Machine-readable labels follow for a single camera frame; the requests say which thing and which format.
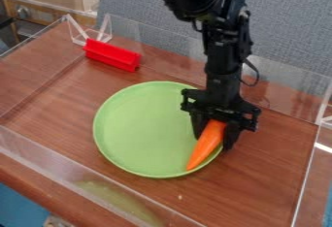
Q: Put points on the green round plate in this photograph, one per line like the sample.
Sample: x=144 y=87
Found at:
x=142 y=131

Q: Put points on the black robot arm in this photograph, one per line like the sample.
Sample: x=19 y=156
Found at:
x=221 y=20

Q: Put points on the red plastic block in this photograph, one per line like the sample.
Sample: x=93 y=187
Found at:
x=111 y=55

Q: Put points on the orange toy carrot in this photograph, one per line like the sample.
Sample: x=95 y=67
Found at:
x=209 y=140

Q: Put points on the clear acrylic triangular bracket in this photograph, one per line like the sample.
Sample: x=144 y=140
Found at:
x=79 y=34

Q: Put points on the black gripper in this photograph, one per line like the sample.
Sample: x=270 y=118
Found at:
x=239 y=114

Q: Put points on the clear acrylic enclosure wall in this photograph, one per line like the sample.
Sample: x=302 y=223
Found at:
x=51 y=89

